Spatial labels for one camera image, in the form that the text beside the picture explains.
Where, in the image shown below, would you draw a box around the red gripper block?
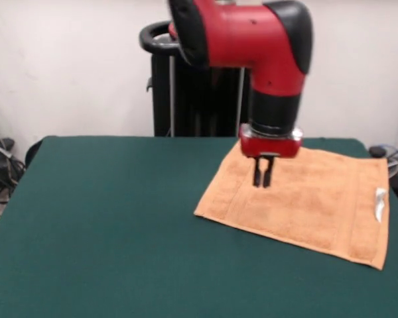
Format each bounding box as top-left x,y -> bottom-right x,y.
237,125 -> 304,189

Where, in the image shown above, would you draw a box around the orange terry towel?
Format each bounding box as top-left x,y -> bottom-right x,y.
194,140 -> 391,271

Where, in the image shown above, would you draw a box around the dark green table cloth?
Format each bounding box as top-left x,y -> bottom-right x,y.
0,135 -> 398,318

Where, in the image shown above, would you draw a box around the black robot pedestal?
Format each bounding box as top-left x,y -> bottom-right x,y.
139,20 -> 253,138

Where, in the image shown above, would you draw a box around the blue and grey cables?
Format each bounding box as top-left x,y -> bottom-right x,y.
367,140 -> 398,182

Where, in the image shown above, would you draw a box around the black cable tangle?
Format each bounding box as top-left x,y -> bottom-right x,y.
0,105 -> 27,229

